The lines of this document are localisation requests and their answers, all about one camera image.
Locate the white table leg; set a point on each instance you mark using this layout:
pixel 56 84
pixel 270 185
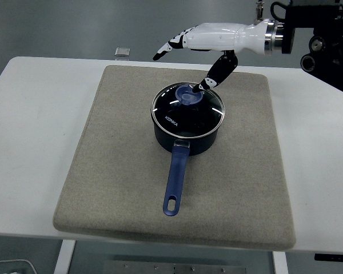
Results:
pixel 280 264
pixel 64 257

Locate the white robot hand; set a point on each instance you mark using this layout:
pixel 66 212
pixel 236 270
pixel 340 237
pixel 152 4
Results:
pixel 217 37

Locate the beige fabric mat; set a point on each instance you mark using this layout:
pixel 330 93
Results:
pixel 117 171

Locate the glass pot lid blue knob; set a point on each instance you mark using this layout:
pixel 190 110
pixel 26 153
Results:
pixel 188 121

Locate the small silver floor plate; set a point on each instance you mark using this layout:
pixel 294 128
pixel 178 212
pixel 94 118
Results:
pixel 122 52

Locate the black bar under table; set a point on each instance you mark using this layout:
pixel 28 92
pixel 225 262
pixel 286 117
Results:
pixel 334 257

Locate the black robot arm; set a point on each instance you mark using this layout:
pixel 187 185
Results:
pixel 331 28

